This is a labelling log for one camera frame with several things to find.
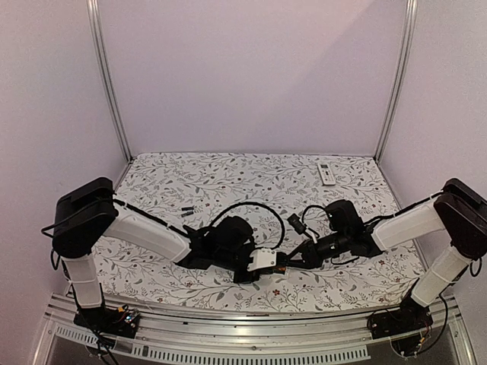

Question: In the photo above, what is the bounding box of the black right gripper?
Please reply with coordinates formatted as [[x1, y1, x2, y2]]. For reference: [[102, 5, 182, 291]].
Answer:
[[282, 230, 351, 270]]

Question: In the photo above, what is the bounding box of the long white remote control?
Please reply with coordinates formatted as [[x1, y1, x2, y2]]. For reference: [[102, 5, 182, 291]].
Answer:
[[271, 268, 288, 277]]

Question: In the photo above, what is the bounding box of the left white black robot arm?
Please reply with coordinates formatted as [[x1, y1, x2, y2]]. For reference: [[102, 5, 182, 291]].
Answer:
[[41, 177, 259, 330]]

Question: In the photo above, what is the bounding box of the white air conditioner remote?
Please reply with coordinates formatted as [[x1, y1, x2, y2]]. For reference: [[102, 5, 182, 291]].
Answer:
[[317, 163, 336, 186]]

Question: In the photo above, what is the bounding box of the floral patterned table mat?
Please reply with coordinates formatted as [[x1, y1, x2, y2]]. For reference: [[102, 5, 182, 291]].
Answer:
[[75, 151, 426, 313]]

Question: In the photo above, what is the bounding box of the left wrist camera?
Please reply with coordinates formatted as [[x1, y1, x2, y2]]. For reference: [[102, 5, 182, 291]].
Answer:
[[247, 248, 285, 273]]

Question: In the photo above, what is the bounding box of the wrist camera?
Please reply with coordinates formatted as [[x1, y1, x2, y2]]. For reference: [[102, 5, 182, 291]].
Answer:
[[247, 248, 285, 273], [287, 214, 317, 243]]

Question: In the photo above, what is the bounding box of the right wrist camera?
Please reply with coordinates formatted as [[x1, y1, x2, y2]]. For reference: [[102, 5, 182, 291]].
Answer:
[[287, 214, 317, 243]]

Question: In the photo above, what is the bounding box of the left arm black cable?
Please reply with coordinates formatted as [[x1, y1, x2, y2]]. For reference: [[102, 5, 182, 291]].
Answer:
[[211, 202, 286, 252]]

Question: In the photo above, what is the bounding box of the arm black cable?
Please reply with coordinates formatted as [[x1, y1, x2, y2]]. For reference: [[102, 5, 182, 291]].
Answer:
[[211, 202, 286, 252], [302, 205, 332, 225]]

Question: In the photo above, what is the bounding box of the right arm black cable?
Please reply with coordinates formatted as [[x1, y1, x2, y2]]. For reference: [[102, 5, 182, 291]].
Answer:
[[302, 205, 332, 225]]

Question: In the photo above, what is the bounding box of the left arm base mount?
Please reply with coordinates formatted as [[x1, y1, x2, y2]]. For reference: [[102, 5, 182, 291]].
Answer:
[[73, 290, 140, 339]]

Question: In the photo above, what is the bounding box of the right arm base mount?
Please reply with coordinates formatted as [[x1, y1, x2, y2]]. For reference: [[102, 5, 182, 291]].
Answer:
[[367, 297, 433, 339]]

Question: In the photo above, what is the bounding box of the right aluminium frame post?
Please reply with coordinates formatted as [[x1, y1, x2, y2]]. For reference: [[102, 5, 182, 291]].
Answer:
[[374, 0, 418, 165]]

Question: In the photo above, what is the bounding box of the aluminium frame post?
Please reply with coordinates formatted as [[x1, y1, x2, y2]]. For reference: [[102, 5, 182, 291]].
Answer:
[[86, 0, 133, 162], [374, 0, 418, 165]]

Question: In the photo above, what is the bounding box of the left aluminium frame post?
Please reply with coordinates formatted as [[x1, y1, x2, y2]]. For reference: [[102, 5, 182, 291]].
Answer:
[[86, 0, 133, 162]]

